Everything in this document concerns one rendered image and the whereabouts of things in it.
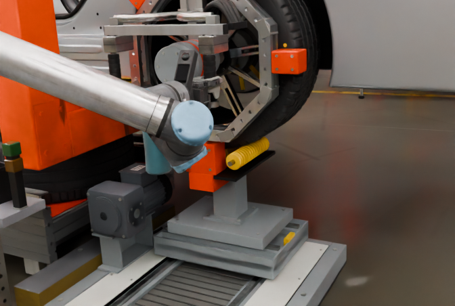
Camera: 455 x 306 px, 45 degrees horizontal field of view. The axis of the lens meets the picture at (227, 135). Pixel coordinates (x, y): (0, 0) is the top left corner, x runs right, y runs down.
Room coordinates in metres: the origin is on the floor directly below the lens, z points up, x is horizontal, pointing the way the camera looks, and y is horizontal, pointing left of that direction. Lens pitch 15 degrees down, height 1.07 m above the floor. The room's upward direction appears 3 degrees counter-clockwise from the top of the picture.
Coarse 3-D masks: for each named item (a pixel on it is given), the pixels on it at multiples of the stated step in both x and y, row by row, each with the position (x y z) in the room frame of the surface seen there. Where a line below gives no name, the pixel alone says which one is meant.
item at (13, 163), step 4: (4, 160) 1.58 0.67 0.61; (8, 160) 1.57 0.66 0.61; (12, 160) 1.57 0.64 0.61; (16, 160) 1.58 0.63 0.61; (20, 160) 1.59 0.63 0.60; (8, 164) 1.57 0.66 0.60; (12, 164) 1.56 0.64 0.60; (16, 164) 1.57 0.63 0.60; (20, 164) 1.59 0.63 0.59; (8, 168) 1.57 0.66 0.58; (12, 168) 1.56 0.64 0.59; (16, 168) 1.57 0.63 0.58; (20, 168) 1.58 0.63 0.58; (12, 172) 1.57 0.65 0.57; (16, 172) 1.57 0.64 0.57
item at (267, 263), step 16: (288, 224) 1.98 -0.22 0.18; (304, 224) 2.00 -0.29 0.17; (160, 240) 1.93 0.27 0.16; (176, 240) 1.90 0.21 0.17; (192, 240) 1.93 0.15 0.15; (208, 240) 1.89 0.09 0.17; (272, 240) 1.91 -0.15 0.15; (288, 240) 1.85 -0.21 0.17; (304, 240) 1.99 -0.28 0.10; (176, 256) 1.90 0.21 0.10; (192, 256) 1.87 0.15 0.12; (208, 256) 1.84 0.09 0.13; (224, 256) 1.80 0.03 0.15; (240, 256) 1.77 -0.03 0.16; (256, 256) 1.75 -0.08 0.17; (272, 256) 1.77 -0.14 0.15; (288, 256) 1.84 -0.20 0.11; (240, 272) 1.77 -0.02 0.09; (256, 272) 1.74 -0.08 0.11; (272, 272) 1.72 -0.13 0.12
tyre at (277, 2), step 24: (264, 0) 1.78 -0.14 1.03; (288, 0) 1.81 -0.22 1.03; (288, 24) 1.75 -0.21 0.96; (312, 24) 1.90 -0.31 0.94; (288, 48) 1.75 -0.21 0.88; (312, 48) 1.85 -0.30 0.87; (312, 72) 1.87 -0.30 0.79; (288, 96) 1.75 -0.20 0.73; (264, 120) 1.79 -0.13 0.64; (288, 120) 1.95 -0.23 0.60; (240, 144) 1.84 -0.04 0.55
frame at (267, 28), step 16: (160, 0) 1.89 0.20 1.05; (240, 0) 1.73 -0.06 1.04; (256, 16) 1.71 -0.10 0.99; (272, 32) 1.70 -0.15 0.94; (144, 48) 1.96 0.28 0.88; (272, 48) 1.70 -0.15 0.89; (144, 64) 1.96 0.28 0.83; (144, 80) 1.96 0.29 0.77; (272, 80) 1.70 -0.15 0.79; (256, 96) 1.71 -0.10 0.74; (272, 96) 1.69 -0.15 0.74; (256, 112) 1.71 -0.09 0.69; (224, 128) 1.82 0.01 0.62; (240, 128) 1.74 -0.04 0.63
